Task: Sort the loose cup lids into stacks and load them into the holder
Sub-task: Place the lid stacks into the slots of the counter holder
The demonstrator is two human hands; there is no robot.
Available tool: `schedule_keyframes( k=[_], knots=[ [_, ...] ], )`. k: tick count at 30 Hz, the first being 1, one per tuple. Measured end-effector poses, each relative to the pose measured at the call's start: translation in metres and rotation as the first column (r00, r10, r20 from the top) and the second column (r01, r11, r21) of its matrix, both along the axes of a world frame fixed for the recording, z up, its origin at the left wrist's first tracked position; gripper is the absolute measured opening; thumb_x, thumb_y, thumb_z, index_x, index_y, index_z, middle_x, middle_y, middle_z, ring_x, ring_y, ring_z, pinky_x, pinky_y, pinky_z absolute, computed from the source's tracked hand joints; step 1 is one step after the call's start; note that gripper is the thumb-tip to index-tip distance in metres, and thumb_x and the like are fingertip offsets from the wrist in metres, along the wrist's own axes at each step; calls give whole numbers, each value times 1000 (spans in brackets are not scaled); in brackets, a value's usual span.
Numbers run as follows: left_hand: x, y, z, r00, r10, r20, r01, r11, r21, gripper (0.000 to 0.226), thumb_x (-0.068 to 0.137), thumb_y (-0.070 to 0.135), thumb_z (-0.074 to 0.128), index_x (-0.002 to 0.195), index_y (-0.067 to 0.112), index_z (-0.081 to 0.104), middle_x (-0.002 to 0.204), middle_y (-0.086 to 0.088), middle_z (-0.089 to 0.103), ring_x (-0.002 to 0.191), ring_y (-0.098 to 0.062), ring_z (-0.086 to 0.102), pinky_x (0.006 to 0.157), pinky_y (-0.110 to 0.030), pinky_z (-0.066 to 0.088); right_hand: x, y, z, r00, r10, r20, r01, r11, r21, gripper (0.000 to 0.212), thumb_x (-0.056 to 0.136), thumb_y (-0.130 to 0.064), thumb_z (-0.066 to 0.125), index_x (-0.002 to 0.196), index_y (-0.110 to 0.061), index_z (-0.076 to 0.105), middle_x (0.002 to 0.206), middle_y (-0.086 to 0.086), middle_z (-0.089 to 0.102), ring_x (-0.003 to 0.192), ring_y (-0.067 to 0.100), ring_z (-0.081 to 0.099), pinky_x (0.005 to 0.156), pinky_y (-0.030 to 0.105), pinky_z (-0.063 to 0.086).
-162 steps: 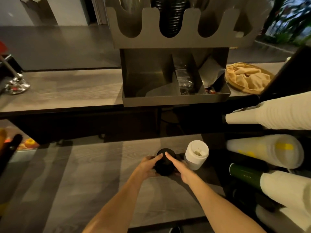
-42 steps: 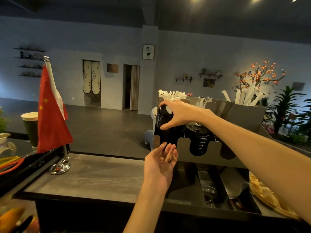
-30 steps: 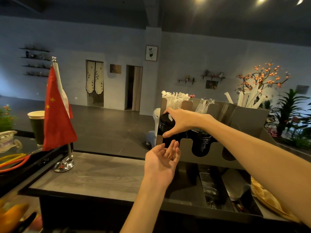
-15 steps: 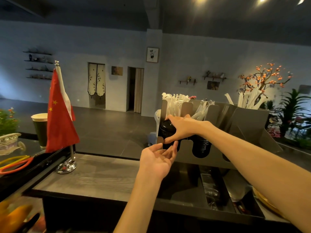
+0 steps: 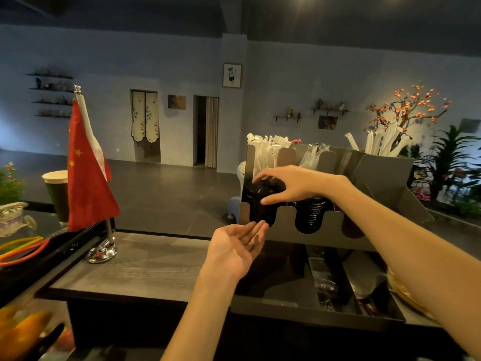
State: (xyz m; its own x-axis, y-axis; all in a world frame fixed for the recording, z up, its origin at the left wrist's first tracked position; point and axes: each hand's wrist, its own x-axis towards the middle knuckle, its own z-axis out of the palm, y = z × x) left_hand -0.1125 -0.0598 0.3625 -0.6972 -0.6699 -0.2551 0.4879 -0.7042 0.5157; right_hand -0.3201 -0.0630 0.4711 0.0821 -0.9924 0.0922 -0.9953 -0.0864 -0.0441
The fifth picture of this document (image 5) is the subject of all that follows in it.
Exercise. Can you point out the pink flower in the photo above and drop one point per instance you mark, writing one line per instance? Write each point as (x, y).
(296, 141)

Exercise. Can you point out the bundle of thick paper straws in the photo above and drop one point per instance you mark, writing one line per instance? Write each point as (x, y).
(379, 142)

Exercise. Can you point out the dark metal organizer box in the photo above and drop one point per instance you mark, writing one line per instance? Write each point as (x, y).
(383, 176)

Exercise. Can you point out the tan crumpled paper bundle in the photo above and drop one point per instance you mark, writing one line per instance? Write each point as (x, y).
(409, 297)

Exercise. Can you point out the small dark wall shelf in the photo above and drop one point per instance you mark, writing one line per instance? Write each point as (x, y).
(287, 117)

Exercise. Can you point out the person's left forearm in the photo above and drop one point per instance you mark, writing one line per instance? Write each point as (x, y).
(199, 319)

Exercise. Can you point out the person's right forearm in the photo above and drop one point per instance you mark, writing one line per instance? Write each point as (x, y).
(413, 244)

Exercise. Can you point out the black cup lid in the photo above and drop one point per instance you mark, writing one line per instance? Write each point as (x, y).
(259, 212)
(312, 218)

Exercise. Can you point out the tiered wall shelves with ornaments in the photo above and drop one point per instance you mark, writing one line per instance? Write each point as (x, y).
(50, 90)

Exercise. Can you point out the beige doorway curtain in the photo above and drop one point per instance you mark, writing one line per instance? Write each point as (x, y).
(212, 131)

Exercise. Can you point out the chrome flag stand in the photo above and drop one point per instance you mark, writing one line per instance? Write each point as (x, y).
(101, 253)

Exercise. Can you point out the bundle of white wrapped straws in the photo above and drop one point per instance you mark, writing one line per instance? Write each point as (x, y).
(267, 150)

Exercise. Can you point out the clear plastic bag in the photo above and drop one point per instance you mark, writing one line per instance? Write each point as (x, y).
(323, 278)

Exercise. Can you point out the orange blossom tree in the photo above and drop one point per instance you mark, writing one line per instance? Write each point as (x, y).
(406, 109)

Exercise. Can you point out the red flag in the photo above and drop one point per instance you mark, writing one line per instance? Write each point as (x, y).
(88, 191)

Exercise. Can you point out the wall shelf with figurines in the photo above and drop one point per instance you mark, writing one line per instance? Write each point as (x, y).
(330, 108)

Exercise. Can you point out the cream floral door curtain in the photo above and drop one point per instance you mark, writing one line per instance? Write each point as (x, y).
(144, 116)

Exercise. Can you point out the small potted flower plant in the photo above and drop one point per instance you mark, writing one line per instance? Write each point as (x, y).
(9, 187)

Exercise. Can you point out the blue stool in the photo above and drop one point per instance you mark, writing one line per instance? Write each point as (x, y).
(235, 210)

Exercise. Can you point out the pile of oranges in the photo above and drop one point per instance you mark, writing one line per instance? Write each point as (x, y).
(18, 334)

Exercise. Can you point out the framed wall picture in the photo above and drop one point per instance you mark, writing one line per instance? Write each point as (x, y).
(232, 75)

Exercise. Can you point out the bundle of clear wrapped straws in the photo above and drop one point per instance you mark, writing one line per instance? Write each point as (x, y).
(312, 155)

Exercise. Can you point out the grey wall picture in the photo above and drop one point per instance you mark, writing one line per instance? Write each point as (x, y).
(469, 125)

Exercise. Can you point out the grey foil pouch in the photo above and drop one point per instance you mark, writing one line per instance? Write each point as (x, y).
(362, 274)

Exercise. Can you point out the person's right hand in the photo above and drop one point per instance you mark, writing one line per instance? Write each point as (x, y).
(308, 184)

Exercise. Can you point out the person's left hand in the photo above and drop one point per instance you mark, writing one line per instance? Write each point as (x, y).
(233, 251)

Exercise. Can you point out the dark green paper cup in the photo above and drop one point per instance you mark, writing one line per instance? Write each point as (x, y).
(58, 199)

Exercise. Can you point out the small red packet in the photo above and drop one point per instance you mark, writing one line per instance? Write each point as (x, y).
(366, 307)

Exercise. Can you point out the dark wall photo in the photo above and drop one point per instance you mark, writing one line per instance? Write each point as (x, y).
(327, 122)

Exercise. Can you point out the green indoor plant bed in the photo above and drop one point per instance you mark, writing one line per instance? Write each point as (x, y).
(447, 172)

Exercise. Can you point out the small brown wall picture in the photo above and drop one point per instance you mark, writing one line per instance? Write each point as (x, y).
(176, 102)

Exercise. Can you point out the clear juicer container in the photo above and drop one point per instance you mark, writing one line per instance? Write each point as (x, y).
(15, 218)

